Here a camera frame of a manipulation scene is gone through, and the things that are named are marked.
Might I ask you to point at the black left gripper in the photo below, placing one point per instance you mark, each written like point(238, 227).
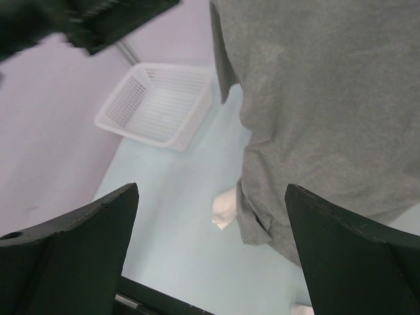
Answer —
point(89, 25)

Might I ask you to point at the grey t shirt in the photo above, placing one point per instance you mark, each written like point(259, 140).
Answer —
point(331, 99)

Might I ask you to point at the white t shirt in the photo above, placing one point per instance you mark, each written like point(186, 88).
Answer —
point(224, 209)

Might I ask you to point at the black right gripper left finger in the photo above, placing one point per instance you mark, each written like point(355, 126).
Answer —
point(70, 264)

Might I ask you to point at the white plastic basket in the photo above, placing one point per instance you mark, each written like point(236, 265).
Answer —
point(160, 105)

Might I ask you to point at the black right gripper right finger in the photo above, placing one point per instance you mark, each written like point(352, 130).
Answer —
point(352, 264)

